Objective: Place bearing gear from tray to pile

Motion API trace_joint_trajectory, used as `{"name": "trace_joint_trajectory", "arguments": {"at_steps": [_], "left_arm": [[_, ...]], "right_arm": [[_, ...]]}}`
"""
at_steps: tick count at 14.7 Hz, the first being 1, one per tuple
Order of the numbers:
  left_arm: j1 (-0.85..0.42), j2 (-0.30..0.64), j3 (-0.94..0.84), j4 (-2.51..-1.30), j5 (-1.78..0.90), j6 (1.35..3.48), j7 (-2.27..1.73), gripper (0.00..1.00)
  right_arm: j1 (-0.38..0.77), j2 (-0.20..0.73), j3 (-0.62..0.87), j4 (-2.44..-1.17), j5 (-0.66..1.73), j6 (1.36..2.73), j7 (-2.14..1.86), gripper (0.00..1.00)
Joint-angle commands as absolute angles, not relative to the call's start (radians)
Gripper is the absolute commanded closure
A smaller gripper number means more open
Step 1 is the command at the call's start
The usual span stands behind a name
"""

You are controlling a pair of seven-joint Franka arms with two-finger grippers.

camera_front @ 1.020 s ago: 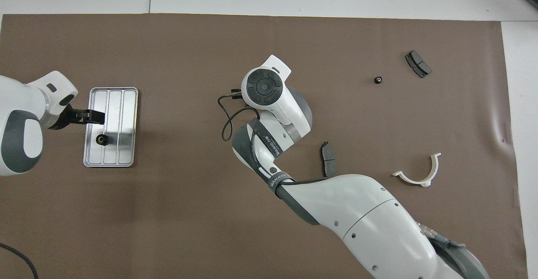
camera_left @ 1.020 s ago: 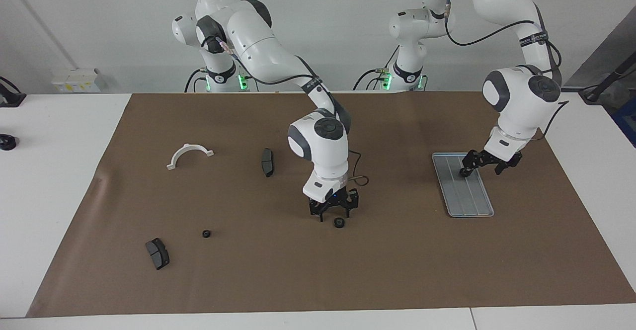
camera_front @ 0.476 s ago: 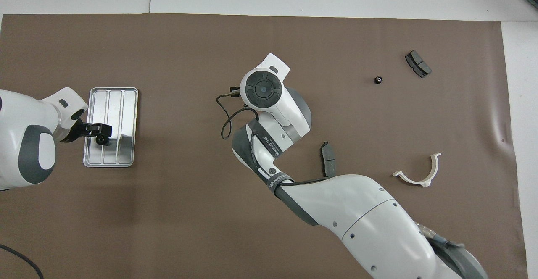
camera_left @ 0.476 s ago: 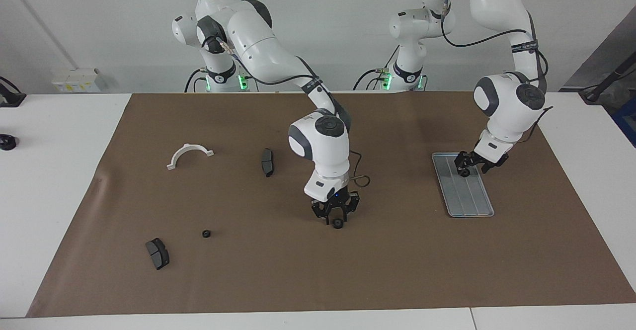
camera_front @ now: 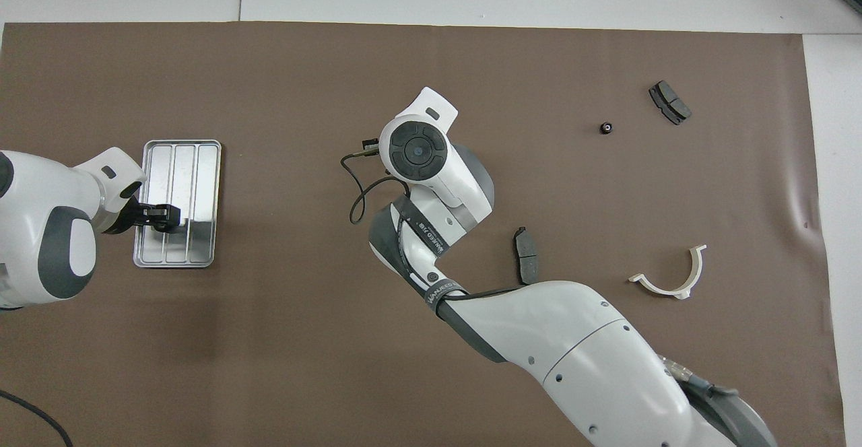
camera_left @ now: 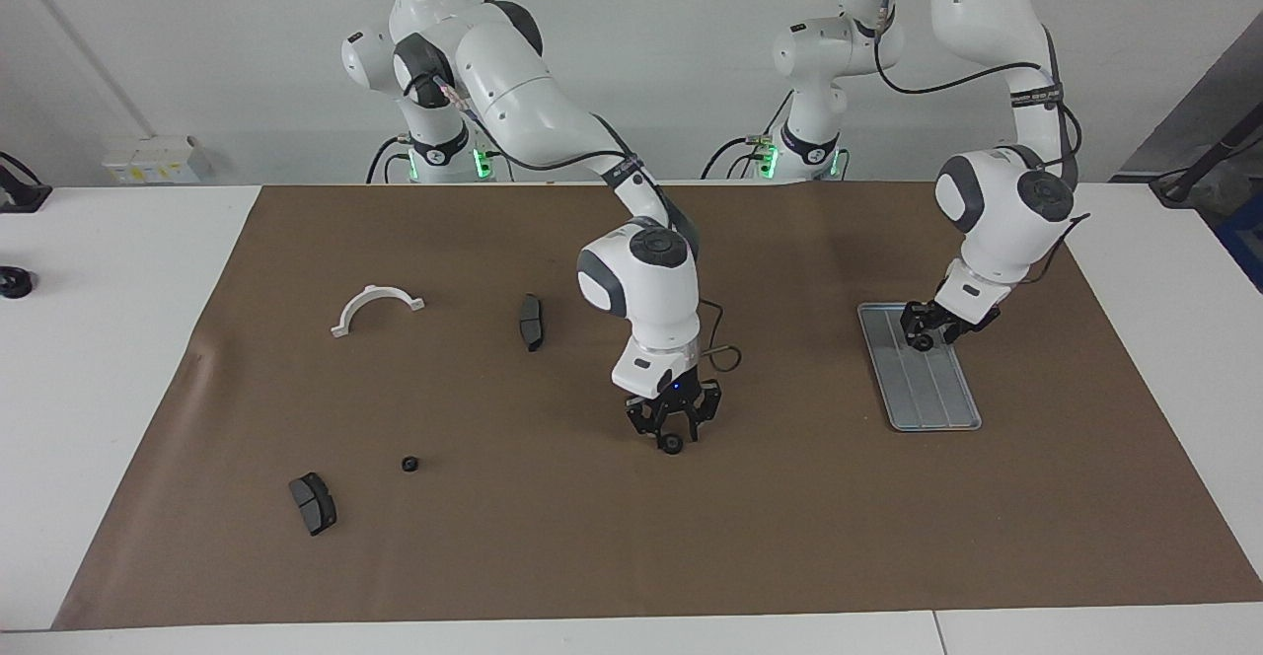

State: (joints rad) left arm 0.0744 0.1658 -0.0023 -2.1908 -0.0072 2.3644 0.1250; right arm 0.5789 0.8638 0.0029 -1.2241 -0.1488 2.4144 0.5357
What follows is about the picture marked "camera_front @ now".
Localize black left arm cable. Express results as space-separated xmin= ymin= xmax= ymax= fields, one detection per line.
xmin=0 ymin=390 xmax=73 ymax=447

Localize silver metal tray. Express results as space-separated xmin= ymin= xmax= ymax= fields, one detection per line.
xmin=133 ymin=139 xmax=223 ymax=269

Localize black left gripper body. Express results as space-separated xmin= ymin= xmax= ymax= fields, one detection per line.
xmin=104 ymin=188 xmax=147 ymax=236

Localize brown paper table mat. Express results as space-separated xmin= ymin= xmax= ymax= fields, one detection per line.
xmin=0 ymin=22 xmax=848 ymax=447

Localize white plastic half-ring clamp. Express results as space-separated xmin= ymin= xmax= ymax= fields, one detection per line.
xmin=628 ymin=244 xmax=708 ymax=300

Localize long grey brake pad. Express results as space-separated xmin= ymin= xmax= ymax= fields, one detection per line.
xmin=513 ymin=226 xmax=541 ymax=286

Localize short grey brake pad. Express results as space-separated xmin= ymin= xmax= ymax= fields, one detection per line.
xmin=648 ymin=80 xmax=693 ymax=126

